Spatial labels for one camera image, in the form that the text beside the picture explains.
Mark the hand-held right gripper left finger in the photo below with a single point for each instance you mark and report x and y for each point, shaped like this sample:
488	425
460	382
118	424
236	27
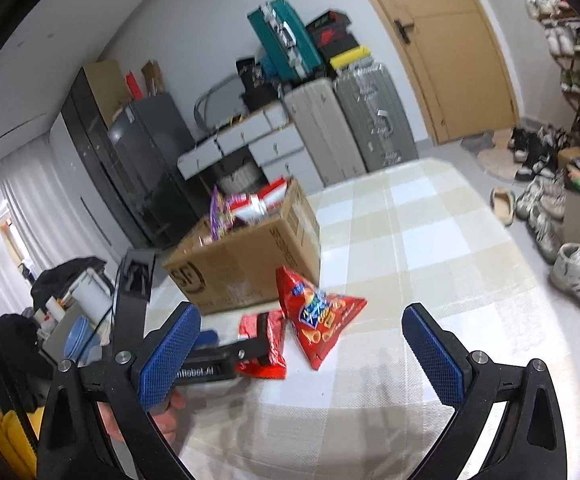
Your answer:
169	355

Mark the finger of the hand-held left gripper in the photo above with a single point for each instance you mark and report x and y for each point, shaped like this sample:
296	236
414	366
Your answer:
250	347

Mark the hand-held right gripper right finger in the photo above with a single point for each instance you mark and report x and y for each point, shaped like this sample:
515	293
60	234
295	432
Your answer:
432	355

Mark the red triangular chips bag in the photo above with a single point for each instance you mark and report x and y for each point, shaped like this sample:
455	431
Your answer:
315	320

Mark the brown cardboard box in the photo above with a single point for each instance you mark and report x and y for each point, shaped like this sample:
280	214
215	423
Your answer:
240	265

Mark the purple snack packet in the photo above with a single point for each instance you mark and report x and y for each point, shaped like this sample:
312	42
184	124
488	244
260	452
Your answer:
218	215

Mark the white red snack packet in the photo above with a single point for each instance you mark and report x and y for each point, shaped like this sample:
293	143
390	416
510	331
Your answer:
247	207

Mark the person's left forearm yellow sleeve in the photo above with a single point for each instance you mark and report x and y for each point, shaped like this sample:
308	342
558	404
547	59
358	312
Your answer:
9	435

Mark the person's left hand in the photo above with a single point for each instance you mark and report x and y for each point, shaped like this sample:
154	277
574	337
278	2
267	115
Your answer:
172	420

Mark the white bin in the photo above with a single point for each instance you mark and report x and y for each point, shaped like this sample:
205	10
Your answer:
89	295

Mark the black cloth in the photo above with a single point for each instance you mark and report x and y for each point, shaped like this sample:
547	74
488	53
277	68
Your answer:
64	275

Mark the blue basin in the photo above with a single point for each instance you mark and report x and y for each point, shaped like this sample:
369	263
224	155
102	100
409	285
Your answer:
80	340

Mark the checked tablecloth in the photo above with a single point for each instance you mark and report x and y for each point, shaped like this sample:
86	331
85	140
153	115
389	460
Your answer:
420	260

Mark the grey refrigerator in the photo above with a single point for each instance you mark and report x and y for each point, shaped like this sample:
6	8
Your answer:
154	160

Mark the black cabinet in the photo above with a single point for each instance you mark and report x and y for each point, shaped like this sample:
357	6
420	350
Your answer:
94	160

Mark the white curtain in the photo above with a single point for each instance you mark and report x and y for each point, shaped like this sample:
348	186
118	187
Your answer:
14	220

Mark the pile of shoes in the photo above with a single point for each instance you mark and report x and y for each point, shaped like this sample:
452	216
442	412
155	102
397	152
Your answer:
540	210

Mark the white drawer cabinet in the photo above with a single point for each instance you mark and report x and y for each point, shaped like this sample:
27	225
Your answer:
270	147

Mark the flat brown cardboard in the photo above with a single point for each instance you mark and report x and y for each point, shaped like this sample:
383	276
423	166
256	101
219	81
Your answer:
104	90

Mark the beige door mat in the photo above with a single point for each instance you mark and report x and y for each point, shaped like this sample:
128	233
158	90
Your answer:
497	160

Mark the beige suitcase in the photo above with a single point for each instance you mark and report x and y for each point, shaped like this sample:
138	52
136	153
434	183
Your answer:
325	130

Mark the black bag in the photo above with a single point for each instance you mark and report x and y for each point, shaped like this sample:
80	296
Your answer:
257	85

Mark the silver suitcase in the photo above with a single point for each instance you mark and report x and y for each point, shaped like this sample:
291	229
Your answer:
375	115

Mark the teal suitcase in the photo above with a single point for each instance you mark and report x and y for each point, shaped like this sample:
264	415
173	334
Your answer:
282	40

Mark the wooden door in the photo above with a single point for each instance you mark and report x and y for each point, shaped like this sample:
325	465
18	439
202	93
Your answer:
445	45

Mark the black yellow shoe box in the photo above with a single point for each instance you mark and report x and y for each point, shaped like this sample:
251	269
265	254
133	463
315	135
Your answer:
337	40

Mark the shoe rack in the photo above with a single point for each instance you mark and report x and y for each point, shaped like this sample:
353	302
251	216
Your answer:
570	45

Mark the grey metal tube frame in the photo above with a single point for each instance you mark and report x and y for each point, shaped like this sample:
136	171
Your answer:
204	105

